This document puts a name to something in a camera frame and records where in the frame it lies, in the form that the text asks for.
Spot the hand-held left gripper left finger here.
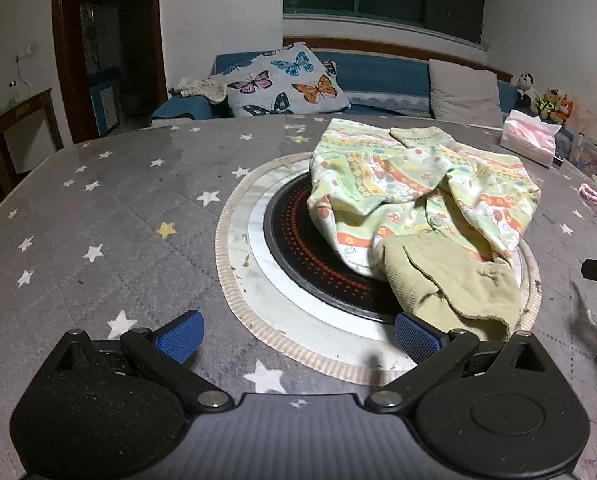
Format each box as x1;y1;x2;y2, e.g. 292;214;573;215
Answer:
53;310;232;411

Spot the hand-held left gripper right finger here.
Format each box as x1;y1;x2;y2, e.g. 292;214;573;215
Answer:
365;311;544;411

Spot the patterned child's jacket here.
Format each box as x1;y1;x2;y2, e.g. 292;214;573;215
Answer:
307;118;542;342

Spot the clear plastic storage box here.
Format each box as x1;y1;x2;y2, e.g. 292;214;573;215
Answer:
575;132;597;187

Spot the grey star tablecloth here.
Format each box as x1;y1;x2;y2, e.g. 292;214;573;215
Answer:
0;115;597;480

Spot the black round cooktop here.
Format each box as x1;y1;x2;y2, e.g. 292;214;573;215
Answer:
263;172;479;325

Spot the pink tissue pack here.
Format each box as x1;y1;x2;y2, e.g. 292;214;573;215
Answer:
499;109;561;168

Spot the yellow green plush toy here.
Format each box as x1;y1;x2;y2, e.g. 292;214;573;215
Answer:
535;88;559;122

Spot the panda plush toy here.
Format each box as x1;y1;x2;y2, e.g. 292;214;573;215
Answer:
514;72;540;111

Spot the grey pillow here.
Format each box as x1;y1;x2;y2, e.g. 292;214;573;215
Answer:
428;58;505;127

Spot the blue cabinet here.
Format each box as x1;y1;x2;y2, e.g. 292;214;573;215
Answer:
89;67;122;133

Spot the crumpled beige cloth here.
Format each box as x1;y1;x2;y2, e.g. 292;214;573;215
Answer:
169;76;228;102

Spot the blue sofa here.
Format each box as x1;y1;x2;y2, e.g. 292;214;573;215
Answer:
150;36;576;146

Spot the large butterfly pillow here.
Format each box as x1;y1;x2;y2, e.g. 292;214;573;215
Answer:
209;41;351;118

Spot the wooden side table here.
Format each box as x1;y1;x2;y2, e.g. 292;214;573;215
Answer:
0;88;65;196

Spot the wooden door frame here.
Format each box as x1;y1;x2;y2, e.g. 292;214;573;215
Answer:
52;0;170;143

